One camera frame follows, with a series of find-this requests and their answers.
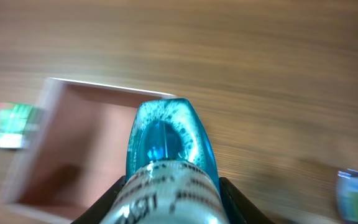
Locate green soap box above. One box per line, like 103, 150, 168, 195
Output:
0, 103, 42, 149

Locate white box pink interior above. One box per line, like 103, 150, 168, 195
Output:
0, 78, 167, 223

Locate blue mouthwash bottle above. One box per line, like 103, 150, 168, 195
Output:
102, 98, 229, 224

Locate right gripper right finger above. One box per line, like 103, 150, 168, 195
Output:
219, 177, 274, 224

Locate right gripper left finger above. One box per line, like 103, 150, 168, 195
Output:
70, 175, 126, 224

